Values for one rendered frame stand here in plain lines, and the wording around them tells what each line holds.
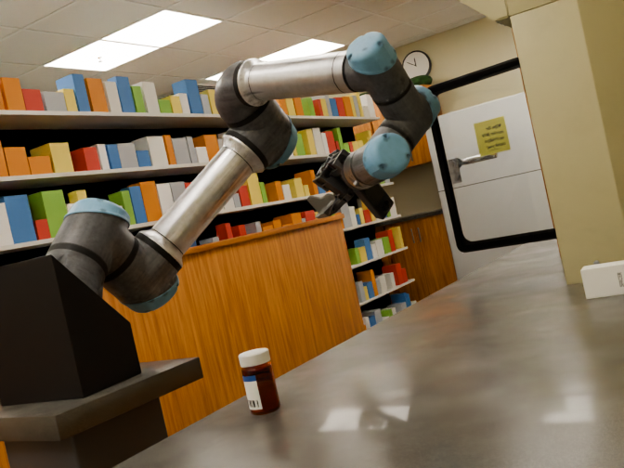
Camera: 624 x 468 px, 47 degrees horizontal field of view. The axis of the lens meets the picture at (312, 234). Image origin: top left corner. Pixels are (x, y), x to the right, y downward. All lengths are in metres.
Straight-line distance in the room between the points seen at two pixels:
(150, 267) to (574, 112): 0.84
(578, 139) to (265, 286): 2.73
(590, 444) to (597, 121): 0.79
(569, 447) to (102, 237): 1.02
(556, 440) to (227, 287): 3.06
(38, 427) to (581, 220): 0.94
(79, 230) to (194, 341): 2.01
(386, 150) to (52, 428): 0.70
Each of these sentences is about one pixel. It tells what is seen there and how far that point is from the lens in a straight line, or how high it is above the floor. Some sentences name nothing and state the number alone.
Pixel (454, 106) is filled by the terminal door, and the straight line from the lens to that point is 1.72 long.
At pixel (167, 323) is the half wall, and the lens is 3.25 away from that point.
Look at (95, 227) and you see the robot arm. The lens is 1.42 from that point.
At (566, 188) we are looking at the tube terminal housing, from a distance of 1.30.
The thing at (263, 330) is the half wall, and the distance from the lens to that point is 3.77.
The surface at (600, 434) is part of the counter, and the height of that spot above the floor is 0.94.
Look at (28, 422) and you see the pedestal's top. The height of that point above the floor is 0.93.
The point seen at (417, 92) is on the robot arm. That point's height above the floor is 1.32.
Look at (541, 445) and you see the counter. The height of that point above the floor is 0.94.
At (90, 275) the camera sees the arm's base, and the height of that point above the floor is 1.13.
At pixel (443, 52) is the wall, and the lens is 7.33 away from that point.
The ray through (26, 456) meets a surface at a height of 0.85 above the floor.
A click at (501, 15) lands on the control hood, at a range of 1.34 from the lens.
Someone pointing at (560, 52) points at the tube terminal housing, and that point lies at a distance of 1.31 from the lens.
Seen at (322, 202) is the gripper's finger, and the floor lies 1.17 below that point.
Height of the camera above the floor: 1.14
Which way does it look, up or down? 1 degrees down
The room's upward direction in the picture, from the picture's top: 12 degrees counter-clockwise
